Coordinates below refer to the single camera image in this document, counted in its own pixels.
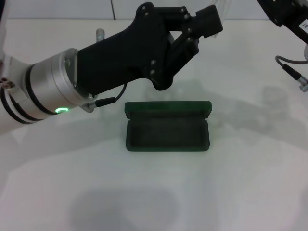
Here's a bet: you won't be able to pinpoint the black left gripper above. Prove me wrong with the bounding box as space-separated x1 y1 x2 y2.
76 2 176 91

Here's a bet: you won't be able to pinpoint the clear transparent glasses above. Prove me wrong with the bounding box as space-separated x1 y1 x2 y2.
211 0 228 39

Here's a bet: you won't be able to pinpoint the right gripper silver connector plug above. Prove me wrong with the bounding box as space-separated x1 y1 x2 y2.
296 76 308 92

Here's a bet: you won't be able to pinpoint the left gripper silver connector plug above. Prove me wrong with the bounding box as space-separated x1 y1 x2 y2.
95 28 106 43

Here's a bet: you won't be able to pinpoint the right gripper grey cable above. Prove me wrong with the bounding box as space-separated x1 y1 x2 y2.
274 55 304 81

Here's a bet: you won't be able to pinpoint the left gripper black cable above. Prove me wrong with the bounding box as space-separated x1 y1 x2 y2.
87 82 128 108

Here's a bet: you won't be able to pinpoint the green glasses case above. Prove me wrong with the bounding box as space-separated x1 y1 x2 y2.
124 100 213 153

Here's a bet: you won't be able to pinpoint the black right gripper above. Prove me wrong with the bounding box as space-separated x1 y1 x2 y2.
257 0 308 45

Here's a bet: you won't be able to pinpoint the gripper silver connector plug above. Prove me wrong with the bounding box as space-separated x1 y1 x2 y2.
95 28 106 43
296 76 308 92

